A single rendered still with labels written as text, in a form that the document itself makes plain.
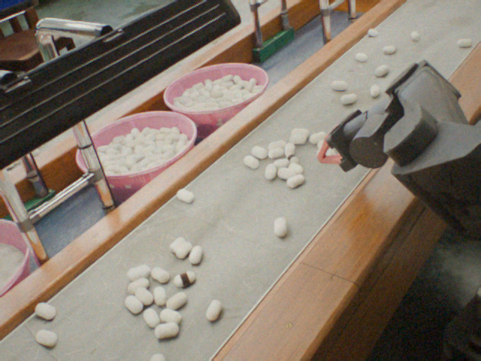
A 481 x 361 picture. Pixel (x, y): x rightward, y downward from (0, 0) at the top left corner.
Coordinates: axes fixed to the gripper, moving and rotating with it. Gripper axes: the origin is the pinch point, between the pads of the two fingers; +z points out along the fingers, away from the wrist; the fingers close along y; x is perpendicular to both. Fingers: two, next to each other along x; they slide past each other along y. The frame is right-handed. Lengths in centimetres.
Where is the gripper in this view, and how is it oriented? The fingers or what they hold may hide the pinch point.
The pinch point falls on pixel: (322, 158)
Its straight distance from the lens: 97.6
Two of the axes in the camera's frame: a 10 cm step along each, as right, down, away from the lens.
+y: -5.9, 5.3, -6.1
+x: 6.3, 7.8, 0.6
